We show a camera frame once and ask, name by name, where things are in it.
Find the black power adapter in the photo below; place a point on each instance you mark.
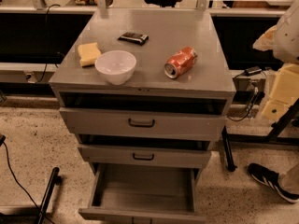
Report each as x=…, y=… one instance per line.
x=253, y=71

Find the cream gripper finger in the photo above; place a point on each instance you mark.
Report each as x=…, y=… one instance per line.
x=284, y=92
x=266, y=40

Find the grey open bottom drawer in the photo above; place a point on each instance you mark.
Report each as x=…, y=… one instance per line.
x=135, y=194

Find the grey middle drawer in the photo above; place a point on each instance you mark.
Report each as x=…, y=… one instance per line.
x=144, y=156

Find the red coke can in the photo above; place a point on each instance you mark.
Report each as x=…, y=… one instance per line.
x=182, y=61

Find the dark snack bar packet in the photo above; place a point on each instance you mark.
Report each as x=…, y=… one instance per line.
x=135, y=38

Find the black table leg left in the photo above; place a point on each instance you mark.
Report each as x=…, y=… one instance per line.
x=55, y=179

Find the white bowl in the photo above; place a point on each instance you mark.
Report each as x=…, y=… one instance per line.
x=116, y=66

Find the grey top drawer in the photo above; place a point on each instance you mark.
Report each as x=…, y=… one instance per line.
x=143, y=124

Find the grey metal drawer cabinet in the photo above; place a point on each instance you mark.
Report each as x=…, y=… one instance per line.
x=206, y=89

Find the yellow sponge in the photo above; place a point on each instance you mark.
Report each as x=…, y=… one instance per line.
x=88, y=53

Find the black table frame right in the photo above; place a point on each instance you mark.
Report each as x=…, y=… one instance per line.
x=272, y=138

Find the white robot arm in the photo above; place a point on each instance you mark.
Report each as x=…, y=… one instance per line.
x=283, y=40

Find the black white sneaker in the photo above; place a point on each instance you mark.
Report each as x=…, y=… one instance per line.
x=286, y=185

